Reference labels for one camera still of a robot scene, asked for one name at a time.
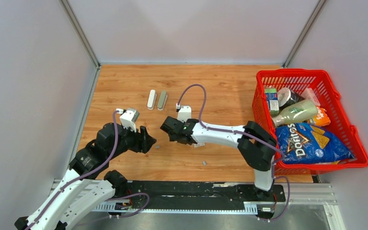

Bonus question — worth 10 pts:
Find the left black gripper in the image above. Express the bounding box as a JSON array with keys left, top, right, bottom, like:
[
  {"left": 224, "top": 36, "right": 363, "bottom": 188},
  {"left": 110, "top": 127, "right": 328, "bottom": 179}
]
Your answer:
[{"left": 108, "top": 121, "right": 158, "bottom": 159}]

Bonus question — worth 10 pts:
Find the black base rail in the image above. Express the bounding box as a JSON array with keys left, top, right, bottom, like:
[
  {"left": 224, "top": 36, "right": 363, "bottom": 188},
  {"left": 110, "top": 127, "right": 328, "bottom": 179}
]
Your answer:
[{"left": 125, "top": 181, "right": 287, "bottom": 211}]

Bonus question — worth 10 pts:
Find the red plastic basket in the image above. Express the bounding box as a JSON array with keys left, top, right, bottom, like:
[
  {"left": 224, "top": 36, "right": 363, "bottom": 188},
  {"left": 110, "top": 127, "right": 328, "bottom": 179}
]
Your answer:
[{"left": 252, "top": 69, "right": 368, "bottom": 175}]

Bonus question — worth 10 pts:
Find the white wrapped packet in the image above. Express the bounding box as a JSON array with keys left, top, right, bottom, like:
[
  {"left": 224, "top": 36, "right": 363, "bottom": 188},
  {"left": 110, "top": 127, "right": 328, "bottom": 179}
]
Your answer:
[{"left": 301, "top": 88, "right": 321, "bottom": 106}]

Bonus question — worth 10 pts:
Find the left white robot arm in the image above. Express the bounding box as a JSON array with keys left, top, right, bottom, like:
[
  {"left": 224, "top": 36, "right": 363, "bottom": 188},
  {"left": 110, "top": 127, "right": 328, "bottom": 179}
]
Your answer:
[{"left": 14, "top": 122, "right": 157, "bottom": 230}]

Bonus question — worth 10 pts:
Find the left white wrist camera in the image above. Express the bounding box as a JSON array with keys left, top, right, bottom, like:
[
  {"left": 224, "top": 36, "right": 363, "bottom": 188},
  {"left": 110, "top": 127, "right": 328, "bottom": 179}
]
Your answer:
[{"left": 115, "top": 108, "right": 140, "bottom": 132}]

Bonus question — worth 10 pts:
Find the pale green bottle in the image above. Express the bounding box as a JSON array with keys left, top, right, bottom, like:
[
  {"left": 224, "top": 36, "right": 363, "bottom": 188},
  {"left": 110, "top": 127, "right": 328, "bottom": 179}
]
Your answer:
[{"left": 272, "top": 99, "right": 318, "bottom": 127}]

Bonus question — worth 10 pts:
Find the white stapler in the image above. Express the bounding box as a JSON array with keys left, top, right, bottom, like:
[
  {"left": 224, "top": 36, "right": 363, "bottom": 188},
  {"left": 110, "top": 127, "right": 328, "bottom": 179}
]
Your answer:
[{"left": 147, "top": 89, "right": 157, "bottom": 110}]

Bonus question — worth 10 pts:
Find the grey green stapler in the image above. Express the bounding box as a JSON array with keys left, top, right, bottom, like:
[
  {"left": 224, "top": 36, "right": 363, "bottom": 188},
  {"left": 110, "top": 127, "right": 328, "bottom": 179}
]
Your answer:
[{"left": 157, "top": 91, "right": 168, "bottom": 111}]

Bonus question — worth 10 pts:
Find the orange snack bag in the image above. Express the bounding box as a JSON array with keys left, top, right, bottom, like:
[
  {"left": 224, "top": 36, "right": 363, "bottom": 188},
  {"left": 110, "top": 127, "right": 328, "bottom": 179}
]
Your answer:
[{"left": 306, "top": 106, "right": 331, "bottom": 127}]

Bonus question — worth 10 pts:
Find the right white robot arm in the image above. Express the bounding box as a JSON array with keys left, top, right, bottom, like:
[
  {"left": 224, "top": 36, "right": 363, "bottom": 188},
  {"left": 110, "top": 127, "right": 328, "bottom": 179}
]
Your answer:
[{"left": 161, "top": 116, "right": 279, "bottom": 201}]

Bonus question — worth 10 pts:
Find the green blue carton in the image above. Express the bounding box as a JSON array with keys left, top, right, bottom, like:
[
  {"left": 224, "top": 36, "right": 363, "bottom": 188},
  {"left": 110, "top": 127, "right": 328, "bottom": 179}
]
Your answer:
[{"left": 264, "top": 88, "right": 279, "bottom": 117}]

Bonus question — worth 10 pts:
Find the black white round can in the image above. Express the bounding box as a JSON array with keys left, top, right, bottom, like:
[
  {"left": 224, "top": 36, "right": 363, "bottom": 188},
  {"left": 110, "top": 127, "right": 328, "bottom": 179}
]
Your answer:
[{"left": 277, "top": 87, "right": 304, "bottom": 110}]

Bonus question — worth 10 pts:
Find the blue Doritos chip bag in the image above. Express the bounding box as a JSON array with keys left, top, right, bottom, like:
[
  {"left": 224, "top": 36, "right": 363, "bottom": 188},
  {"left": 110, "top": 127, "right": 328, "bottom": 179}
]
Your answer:
[{"left": 275, "top": 123, "right": 354, "bottom": 164}]

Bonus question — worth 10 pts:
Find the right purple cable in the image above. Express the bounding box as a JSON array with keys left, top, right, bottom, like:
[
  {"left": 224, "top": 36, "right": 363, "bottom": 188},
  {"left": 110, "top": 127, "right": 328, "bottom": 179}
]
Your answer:
[{"left": 176, "top": 83, "right": 286, "bottom": 160}]

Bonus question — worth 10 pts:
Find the staple box tray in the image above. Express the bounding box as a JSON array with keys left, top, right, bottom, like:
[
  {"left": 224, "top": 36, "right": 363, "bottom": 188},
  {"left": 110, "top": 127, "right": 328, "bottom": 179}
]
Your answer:
[{"left": 194, "top": 143, "right": 205, "bottom": 148}]

